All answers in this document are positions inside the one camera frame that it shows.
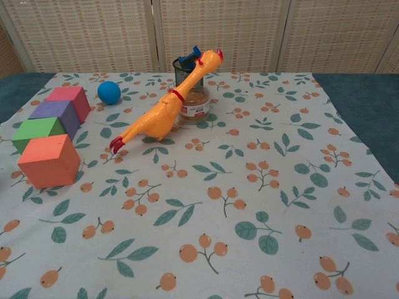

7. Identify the orange foam cube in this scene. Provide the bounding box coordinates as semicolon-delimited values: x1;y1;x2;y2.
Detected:
17;133;82;190

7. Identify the purple foam cube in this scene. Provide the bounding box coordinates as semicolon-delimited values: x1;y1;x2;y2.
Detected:
28;100;82;141

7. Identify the green foam cube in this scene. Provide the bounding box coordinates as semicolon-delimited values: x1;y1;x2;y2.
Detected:
11;116;67;156

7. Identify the glass jar with label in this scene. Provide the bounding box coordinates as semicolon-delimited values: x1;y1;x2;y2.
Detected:
179;88;210;121

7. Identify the yellow rubber chicken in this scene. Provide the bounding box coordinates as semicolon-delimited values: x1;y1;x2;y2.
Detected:
109;48;225;154

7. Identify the floral tablecloth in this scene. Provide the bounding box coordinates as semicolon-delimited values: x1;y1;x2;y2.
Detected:
0;72;399;299

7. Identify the black mesh pen holder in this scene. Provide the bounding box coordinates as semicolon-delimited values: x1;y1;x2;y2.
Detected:
172;57;205;90

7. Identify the blue tool in holder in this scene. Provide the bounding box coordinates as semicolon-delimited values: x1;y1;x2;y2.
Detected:
178;45;202;69

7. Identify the blue ball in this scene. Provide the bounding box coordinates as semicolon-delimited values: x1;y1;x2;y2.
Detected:
97;80;122;105

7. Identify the pink foam cube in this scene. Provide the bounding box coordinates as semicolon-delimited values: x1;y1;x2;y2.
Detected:
44;86;92;124

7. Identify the woven folding screen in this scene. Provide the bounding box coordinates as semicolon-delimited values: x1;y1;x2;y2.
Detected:
0;0;399;79

